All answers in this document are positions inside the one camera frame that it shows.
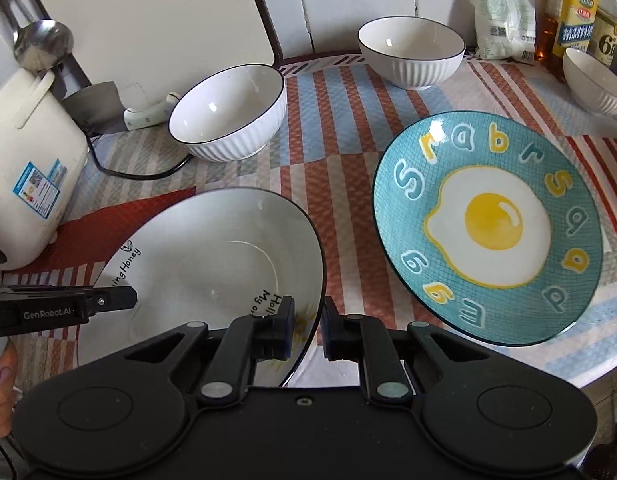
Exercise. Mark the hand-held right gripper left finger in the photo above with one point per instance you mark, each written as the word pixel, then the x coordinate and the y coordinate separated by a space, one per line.
pixel 287 329

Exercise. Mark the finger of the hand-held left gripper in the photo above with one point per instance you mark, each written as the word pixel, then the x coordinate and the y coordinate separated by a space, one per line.
pixel 116 300

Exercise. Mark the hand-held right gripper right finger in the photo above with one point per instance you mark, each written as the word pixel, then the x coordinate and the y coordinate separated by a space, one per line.
pixel 331 332

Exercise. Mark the white black-rimmed printed plate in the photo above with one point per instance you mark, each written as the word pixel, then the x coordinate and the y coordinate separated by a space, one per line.
pixel 203 270

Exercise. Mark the white ribbed bowl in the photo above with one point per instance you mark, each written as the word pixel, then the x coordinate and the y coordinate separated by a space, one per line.
pixel 595 85
pixel 413 55
pixel 228 110

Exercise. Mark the person's left hand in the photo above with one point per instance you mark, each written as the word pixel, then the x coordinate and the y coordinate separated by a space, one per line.
pixel 1 395

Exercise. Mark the cream rice cooker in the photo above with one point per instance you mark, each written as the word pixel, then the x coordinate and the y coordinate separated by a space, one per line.
pixel 23 160

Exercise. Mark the blue fried egg plate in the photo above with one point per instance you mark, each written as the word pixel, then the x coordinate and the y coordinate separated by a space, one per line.
pixel 488 220

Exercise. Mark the striped table mat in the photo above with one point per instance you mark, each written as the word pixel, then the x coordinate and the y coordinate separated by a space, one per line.
pixel 338 125

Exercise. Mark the metal ladle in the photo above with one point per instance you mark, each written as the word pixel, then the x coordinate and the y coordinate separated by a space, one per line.
pixel 41 42

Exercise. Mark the white cutting board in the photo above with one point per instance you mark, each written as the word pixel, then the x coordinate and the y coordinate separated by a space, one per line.
pixel 148 20

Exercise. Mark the white salt bag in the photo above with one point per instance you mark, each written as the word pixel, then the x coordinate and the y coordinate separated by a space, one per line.
pixel 498 15

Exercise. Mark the yellow-label oil bottle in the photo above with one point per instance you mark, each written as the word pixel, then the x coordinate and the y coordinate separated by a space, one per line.
pixel 570 25

